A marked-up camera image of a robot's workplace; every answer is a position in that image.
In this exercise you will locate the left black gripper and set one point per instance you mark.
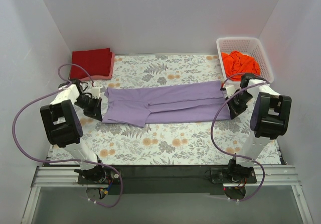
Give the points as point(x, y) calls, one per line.
point(93, 107)

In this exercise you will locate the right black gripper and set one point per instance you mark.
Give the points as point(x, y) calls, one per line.
point(234, 106)

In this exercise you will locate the purple t shirt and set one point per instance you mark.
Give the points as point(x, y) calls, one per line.
point(197, 102)

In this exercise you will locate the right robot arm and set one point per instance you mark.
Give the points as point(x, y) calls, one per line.
point(269, 120)

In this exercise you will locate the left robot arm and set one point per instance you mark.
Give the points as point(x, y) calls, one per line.
point(63, 127)

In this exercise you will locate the floral table mat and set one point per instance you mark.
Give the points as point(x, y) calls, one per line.
point(183, 143)

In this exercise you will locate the orange t shirt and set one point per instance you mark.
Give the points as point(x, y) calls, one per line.
point(236, 63)

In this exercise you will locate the folded red t shirt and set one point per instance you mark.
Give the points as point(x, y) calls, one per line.
point(79, 57)

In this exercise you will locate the white plastic basket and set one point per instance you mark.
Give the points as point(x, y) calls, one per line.
point(247, 46)

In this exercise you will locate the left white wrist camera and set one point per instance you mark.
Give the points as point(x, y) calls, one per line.
point(96, 91)

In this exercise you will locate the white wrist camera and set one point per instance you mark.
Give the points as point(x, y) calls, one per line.
point(228, 90)
point(96, 91)

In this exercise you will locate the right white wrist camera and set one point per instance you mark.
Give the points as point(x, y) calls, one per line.
point(228, 90)

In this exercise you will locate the aluminium frame rail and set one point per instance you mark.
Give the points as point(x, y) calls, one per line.
point(276, 197)

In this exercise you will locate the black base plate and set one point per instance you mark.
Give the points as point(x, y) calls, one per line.
point(159, 179)

